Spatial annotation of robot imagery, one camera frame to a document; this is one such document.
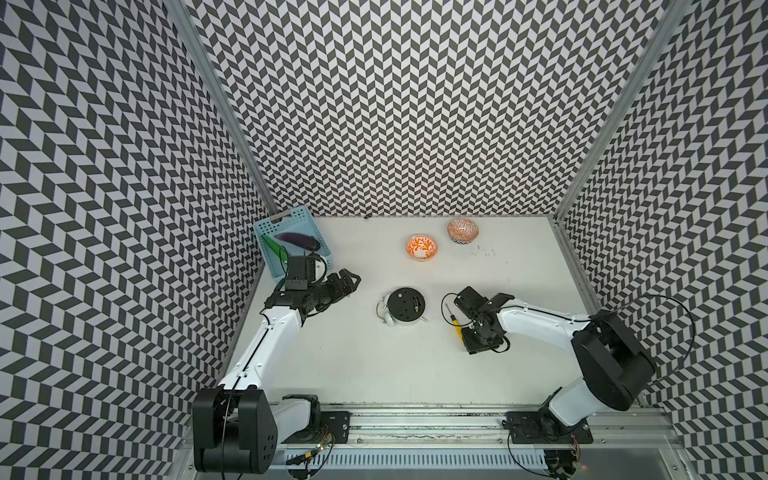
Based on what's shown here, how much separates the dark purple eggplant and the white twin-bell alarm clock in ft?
1.17

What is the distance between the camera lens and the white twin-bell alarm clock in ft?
2.94

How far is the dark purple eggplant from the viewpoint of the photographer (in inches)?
43.8
